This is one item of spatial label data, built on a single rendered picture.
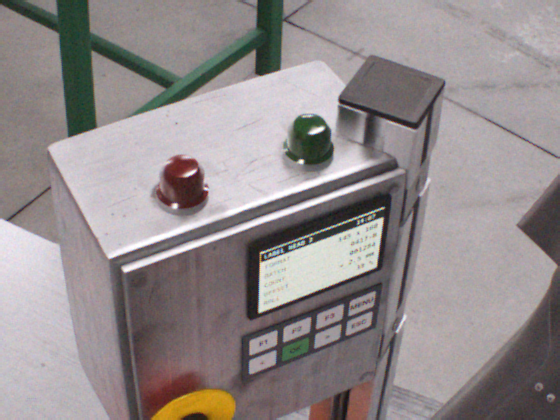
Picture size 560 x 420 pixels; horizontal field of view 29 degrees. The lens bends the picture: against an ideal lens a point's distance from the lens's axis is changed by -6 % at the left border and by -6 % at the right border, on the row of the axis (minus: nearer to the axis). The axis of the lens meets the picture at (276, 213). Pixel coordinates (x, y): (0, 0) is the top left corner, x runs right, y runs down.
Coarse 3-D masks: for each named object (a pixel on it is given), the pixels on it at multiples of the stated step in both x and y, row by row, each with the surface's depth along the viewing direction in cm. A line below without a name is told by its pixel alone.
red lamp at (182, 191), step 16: (176, 160) 53; (192, 160) 54; (160, 176) 53; (176, 176) 53; (192, 176) 53; (160, 192) 54; (176, 192) 53; (192, 192) 53; (208, 192) 54; (176, 208) 54; (192, 208) 54
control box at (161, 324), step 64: (320, 64) 63; (128, 128) 58; (192, 128) 59; (256, 128) 59; (64, 192) 56; (128, 192) 55; (256, 192) 55; (320, 192) 56; (384, 192) 58; (64, 256) 62; (128, 256) 52; (192, 256) 54; (384, 256) 62; (128, 320) 55; (192, 320) 57; (256, 320) 60; (128, 384) 59; (192, 384) 61; (256, 384) 64; (320, 384) 67
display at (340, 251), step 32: (320, 224) 56; (352, 224) 58; (384, 224) 59; (256, 256) 56; (288, 256) 57; (320, 256) 58; (352, 256) 59; (256, 288) 57; (288, 288) 58; (320, 288) 60
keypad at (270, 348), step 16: (368, 288) 63; (336, 304) 62; (352, 304) 63; (368, 304) 64; (288, 320) 61; (304, 320) 62; (320, 320) 62; (336, 320) 63; (352, 320) 64; (368, 320) 65; (256, 336) 60; (272, 336) 61; (288, 336) 62; (304, 336) 63; (320, 336) 63; (336, 336) 64; (352, 336) 65; (256, 352) 61; (272, 352) 62; (288, 352) 63; (304, 352) 64; (256, 368) 62; (272, 368) 63
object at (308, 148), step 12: (300, 120) 56; (312, 120) 56; (324, 120) 56; (288, 132) 56; (300, 132) 55; (312, 132) 55; (324, 132) 56; (288, 144) 56; (300, 144) 56; (312, 144) 55; (324, 144) 56; (288, 156) 56; (300, 156) 56; (312, 156) 56; (324, 156) 56; (300, 168) 56; (312, 168) 56; (324, 168) 57
